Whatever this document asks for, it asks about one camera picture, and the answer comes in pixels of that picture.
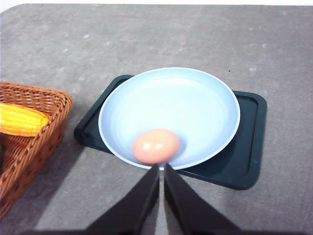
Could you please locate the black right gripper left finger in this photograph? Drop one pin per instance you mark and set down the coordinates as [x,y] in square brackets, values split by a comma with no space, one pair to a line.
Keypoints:
[128,214]

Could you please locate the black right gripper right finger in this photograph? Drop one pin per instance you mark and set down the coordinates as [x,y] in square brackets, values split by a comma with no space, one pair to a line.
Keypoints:
[189,214]

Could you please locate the brown egg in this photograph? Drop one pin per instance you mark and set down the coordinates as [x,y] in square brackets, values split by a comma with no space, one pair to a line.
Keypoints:
[155,146]

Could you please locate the blue round plate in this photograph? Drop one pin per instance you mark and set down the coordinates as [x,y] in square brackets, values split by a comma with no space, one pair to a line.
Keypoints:
[201,111]

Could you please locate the brown wicker basket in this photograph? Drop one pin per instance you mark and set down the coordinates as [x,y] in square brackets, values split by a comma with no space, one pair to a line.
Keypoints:
[20,174]

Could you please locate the black rectangular tray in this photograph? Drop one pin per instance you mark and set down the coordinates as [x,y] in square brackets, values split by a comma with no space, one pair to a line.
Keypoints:
[237,167]

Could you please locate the yellow toy corn cob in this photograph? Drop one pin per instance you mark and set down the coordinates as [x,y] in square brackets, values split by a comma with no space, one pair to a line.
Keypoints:
[19,121]

